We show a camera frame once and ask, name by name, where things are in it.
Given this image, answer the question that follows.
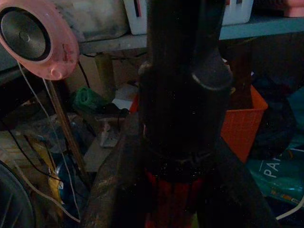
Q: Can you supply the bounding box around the pink round speaker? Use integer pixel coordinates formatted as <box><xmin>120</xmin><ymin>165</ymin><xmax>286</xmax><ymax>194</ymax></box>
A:
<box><xmin>0</xmin><ymin>0</ymin><xmax>80</xmax><ymax>81</ymax></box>

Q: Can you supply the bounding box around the teal printed plastic bag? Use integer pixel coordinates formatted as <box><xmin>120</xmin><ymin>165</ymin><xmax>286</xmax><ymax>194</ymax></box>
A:
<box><xmin>247</xmin><ymin>87</ymin><xmax>304</xmax><ymax>207</ymax></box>

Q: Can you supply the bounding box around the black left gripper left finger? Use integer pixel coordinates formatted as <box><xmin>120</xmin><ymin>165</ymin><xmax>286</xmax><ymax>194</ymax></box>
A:
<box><xmin>80</xmin><ymin>113</ymin><xmax>146</xmax><ymax>228</ymax></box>

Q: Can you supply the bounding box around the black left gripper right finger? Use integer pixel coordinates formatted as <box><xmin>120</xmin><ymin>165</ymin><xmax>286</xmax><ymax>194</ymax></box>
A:
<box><xmin>196</xmin><ymin>139</ymin><xmax>281</xmax><ymax>228</ymax></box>

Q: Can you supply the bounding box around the brown wooden stick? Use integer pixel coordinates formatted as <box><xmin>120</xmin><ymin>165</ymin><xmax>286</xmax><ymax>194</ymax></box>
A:
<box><xmin>48</xmin><ymin>79</ymin><xmax>90</xmax><ymax>183</ymax></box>

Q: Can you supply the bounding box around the thin white cord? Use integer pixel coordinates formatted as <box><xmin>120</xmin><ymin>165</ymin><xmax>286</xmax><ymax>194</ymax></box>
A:
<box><xmin>17</xmin><ymin>60</ymin><xmax>81</xmax><ymax>223</ymax></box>

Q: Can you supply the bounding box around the white slotted plastic basket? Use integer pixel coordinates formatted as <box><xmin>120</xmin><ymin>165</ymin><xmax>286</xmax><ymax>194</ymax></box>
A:
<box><xmin>123</xmin><ymin>0</ymin><xmax>255</xmax><ymax>36</ymax></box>

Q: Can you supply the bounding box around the grey shelf board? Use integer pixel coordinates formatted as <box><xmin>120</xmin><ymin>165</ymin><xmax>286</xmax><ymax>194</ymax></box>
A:
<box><xmin>79</xmin><ymin>15</ymin><xmax>304</xmax><ymax>54</ymax></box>

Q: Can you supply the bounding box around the green rolled mesh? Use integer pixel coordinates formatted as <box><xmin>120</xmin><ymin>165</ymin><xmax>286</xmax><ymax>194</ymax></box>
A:
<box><xmin>72</xmin><ymin>86</ymin><xmax>105</xmax><ymax>114</ymax></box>

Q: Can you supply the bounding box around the orange plastic basket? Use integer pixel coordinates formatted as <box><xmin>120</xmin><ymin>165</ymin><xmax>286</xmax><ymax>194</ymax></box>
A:
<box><xmin>129</xmin><ymin>85</ymin><xmax>269</xmax><ymax>164</ymax></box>

